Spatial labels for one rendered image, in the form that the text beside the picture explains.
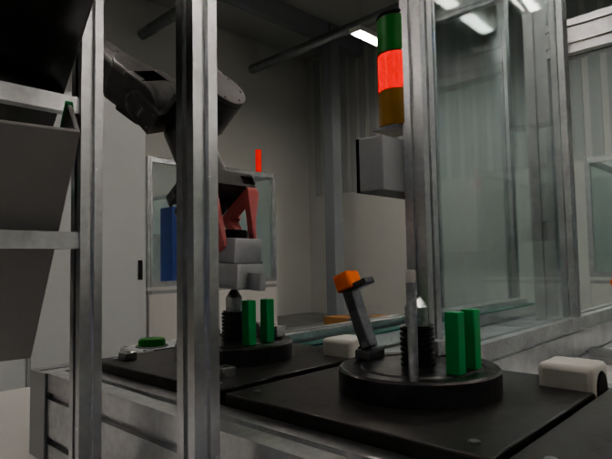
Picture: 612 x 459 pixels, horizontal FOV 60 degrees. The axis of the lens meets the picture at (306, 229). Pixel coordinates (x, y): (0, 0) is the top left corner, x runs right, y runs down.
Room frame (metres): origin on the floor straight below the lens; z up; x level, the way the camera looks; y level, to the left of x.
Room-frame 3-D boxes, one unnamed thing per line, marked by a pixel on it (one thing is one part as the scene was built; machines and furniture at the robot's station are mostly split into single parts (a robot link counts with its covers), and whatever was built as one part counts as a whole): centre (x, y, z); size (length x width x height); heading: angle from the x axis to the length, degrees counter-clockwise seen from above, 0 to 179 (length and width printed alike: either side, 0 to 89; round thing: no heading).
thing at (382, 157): (0.70, -0.13, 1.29); 0.12 x 0.05 x 0.25; 137
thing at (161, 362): (0.65, 0.09, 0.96); 0.24 x 0.24 x 0.02; 47
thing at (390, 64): (0.70, -0.13, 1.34); 0.05 x 0.05 x 0.05
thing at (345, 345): (0.65, -0.05, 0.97); 0.05 x 0.05 x 0.04; 47
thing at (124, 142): (3.73, 1.61, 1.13); 0.80 x 0.54 x 2.25; 136
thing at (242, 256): (0.64, 0.08, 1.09); 0.08 x 0.04 x 0.07; 48
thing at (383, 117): (0.70, -0.13, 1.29); 0.05 x 0.05 x 0.05
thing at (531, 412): (0.47, -0.10, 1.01); 0.24 x 0.24 x 0.13; 47
